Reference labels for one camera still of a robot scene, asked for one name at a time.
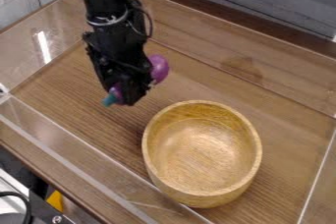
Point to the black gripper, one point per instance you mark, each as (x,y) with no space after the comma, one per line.
(115,45)

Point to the brown wooden bowl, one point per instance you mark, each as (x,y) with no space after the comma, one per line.
(203,152)

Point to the clear acrylic tray walls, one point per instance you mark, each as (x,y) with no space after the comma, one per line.
(271,72)

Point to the purple toy eggplant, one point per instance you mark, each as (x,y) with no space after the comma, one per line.
(159,73)

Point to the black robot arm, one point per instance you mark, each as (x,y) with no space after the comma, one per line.
(106,8)

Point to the yellow black base equipment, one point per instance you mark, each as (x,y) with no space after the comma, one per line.
(30,201)

